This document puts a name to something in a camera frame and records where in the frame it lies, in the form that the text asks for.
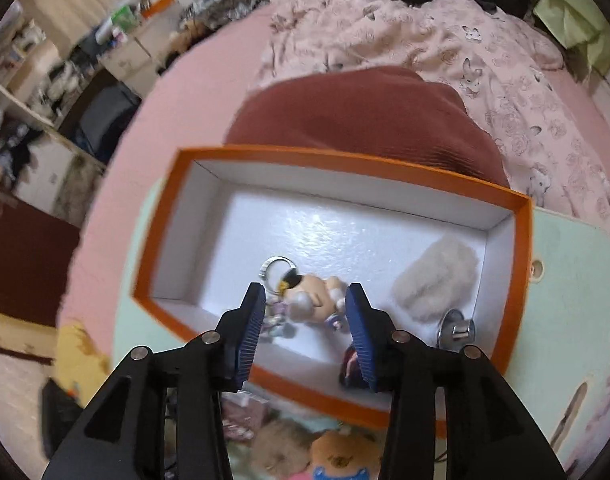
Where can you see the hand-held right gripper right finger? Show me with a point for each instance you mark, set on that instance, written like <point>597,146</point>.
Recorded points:
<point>361,340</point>

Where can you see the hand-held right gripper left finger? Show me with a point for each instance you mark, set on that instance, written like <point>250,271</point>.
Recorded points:
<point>249,332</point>

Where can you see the white fluffy pom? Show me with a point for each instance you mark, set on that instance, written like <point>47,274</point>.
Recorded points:
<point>437,280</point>

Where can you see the orange cardboard box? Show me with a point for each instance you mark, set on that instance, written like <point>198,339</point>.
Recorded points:
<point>335,225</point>

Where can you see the dark-haired doll figure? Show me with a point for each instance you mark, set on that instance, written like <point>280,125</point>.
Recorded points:
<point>349,366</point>

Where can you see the pink patterned sticker pack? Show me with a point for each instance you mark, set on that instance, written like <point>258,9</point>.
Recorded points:
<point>242,415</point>

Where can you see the silver round metal piece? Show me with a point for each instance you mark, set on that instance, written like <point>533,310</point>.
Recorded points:
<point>455,331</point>

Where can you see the orange plush toy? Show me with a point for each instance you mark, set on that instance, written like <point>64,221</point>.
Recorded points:
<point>342,455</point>

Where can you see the yellow plush item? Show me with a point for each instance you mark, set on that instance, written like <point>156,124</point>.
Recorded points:
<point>77,355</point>

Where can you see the maroon cushion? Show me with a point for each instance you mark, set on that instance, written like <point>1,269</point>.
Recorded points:
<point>365,120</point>

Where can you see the dark blue chair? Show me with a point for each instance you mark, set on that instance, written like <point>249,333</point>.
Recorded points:
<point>105,115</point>

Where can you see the white desk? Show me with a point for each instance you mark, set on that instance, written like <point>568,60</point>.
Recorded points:
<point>135,55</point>

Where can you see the pink floral blanket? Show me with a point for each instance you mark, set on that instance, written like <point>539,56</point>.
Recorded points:
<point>435,45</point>

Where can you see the grey patterned cloth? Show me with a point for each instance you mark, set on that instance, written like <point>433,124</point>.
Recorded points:
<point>220,5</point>

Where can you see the orange box lid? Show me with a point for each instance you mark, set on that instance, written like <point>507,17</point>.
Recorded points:
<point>160,5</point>

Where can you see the green packet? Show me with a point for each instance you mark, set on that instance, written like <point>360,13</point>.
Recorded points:
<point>125,15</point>

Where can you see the white shelf unit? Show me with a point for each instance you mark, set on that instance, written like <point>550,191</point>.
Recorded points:
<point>20,75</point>

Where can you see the light green cloth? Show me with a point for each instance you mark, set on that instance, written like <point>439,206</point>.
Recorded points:
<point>572,20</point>

